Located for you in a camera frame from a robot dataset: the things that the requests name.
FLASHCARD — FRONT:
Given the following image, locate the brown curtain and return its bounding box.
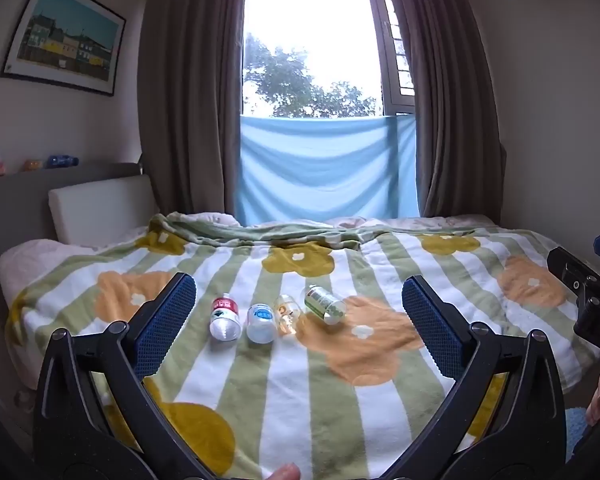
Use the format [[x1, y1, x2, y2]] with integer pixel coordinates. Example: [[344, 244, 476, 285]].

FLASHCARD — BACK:
[[382, 0, 508, 218], [139, 0, 251, 221]]

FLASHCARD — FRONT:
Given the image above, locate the blue label small bottle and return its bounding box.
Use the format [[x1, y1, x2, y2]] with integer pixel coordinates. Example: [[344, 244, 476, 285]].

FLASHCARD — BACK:
[[245, 303, 276, 345]]

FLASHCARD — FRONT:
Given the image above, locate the red label small bottle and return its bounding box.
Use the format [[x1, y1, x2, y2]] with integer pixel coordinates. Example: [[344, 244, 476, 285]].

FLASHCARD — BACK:
[[209, 293, 242, 342]]

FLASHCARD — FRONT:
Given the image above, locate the green label small bottle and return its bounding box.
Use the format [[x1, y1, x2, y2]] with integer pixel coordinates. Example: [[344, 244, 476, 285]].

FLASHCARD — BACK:
[[304, 285, 347, 325]]

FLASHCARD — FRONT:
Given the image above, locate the white headboard cushion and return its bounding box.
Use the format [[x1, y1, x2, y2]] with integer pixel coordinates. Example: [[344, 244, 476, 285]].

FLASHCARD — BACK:
[[47, 176, 160, 247]]

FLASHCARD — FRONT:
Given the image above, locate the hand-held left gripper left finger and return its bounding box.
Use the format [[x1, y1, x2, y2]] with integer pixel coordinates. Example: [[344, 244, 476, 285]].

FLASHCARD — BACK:
[[32, 272, 216, 480]]

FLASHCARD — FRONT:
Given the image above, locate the grey window frame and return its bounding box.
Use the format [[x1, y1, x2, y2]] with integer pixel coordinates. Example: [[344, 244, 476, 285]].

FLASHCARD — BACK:
[[367, 0, 417, 115]]

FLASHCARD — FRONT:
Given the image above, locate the tree outside window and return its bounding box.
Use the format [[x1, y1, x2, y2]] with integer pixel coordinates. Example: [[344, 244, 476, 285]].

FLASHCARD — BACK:
[[242, 32, 383, 120]]

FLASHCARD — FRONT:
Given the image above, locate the person's left hand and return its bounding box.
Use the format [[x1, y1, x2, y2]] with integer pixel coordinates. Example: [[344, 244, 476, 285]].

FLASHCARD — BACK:
[[260, 464, 302, 480]]

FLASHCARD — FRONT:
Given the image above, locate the grey headboard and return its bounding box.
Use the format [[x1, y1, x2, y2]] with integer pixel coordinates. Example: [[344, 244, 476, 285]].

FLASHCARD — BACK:
[[0, 161, 153, 456]]

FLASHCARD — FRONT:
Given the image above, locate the blue fluffy rug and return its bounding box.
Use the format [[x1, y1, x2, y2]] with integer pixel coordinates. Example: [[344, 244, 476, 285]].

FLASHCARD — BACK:
[[565, 407, 595, 461]]

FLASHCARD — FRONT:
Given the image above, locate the striped floral blanket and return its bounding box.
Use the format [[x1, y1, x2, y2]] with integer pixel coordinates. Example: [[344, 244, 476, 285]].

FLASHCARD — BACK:
[[7, 212, 600, 480]]

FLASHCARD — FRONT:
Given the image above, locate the light blue hanging cloth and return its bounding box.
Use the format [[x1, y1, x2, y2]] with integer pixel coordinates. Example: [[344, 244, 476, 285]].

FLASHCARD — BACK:
[[236, 114, 421, 226]]

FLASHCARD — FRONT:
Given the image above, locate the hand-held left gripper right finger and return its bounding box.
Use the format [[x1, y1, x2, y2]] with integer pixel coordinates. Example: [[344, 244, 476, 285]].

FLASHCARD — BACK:
[[380, 276, 567, 480]]

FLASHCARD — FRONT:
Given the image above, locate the framed wall picture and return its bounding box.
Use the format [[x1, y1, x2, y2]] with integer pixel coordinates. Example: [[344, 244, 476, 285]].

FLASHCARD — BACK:
[[0, 0, 127, 97]]

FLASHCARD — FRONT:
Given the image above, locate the orange label clear bottle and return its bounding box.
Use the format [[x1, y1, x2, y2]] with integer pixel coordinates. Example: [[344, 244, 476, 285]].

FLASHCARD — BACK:
[[273, 294, 302, 337]]

